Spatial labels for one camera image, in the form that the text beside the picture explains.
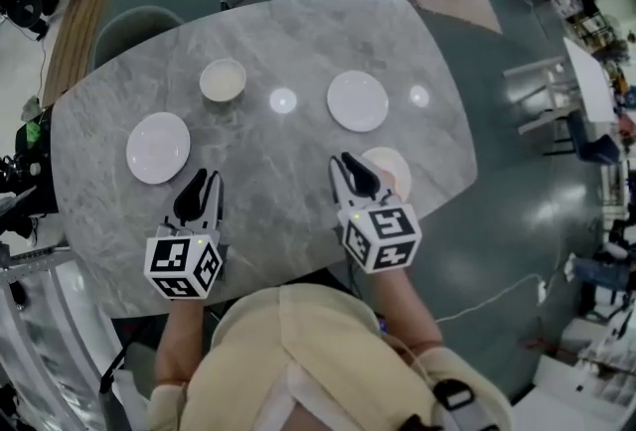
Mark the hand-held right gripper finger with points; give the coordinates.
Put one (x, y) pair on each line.
(365, 181)
(342, 186)

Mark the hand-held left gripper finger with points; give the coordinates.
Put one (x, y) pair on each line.
(213, 205)
(190, 200)

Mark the white plate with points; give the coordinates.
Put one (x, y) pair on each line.
(357, 100)
(158, 154)
(400, 168)

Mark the person's cream shirt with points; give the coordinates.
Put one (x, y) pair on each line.
(323, 359)

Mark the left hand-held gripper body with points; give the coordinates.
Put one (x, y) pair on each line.
(181, 265)

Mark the cream bowl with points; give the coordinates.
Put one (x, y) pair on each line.
(223, 80)

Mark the person's left forearm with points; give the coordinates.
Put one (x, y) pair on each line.
(179, 339)

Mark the white table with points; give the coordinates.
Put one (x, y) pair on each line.
(588, 81)

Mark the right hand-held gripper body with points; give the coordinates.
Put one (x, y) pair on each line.
(380, 235)

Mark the black office chair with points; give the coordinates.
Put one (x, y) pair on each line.
(22, 200)

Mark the dark blue chair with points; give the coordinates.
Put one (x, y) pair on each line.
(593, 148)

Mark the person's right forearm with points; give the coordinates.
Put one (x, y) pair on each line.
(402, 310)

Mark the white power strip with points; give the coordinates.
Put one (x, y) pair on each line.
(542, 290)

